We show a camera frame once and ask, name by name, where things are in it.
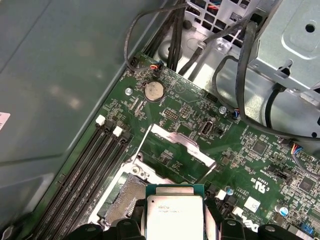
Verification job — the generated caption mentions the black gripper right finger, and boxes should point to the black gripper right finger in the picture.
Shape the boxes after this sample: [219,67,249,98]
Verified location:
[203,197,294,240]

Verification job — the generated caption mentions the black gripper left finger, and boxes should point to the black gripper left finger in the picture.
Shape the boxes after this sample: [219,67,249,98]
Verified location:
[66,197,148,240]

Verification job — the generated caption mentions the silver CPU chip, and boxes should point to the silver CPU chip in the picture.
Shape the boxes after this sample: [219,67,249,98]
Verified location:
[144,183,208,240]

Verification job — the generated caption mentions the CPU socket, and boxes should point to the CPU socket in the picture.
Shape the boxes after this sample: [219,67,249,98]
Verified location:
[87,152,208,240]

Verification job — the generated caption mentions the RAM slot black latches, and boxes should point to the RAM slot black latches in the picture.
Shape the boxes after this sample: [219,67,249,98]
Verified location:
[42,124,115,240]
[72,134,133,240]

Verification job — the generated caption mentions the green motherboard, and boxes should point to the green motherboard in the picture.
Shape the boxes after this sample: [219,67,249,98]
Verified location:
[14,52,320,240]

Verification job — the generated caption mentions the round coin battery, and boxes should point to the round coin battery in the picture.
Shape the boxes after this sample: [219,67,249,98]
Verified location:
[144,80,166,103]

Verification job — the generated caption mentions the white label sticker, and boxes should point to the white label sticker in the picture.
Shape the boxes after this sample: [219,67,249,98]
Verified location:
[0,111,11,131]

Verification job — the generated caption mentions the black PC case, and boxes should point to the black PC case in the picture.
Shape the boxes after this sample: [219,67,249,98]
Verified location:
[0,0,320,240]

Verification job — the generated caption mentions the silver metal drive cage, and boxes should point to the silver metal drive cage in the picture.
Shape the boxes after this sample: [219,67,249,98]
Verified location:
[184,0,320,142]

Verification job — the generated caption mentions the flat black wire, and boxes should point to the flat black wire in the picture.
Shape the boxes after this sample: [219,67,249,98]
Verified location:
[212,54,242,120]

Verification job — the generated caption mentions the black sleeved wire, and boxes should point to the black sleeved wire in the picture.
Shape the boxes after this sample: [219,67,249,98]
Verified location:
[236,14,320,145]

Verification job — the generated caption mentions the black clipped wire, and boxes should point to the black clipped wire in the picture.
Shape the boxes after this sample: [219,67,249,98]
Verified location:
[177,14,258,76]

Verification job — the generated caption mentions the black power wire bundle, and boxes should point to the black power wire bundle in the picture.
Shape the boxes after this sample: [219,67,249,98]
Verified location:
[144,0,187,73]

